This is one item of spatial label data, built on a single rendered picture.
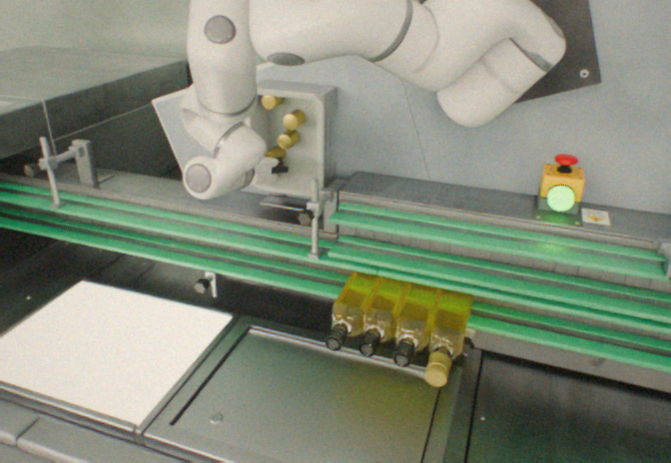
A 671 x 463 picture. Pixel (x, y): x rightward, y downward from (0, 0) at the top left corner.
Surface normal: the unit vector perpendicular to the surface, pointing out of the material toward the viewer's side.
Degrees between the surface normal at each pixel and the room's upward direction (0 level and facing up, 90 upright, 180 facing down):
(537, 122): 0
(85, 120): 90
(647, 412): 90
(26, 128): 90
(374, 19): 57
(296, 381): 90
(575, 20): 2
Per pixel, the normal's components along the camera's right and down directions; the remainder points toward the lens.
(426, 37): 0.59, 0.22
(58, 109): 0.94, 0.15
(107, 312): 0.01, -0.90
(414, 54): 0.33, 0.69
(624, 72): -0.33, 0.40
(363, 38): 0.51, 0.72
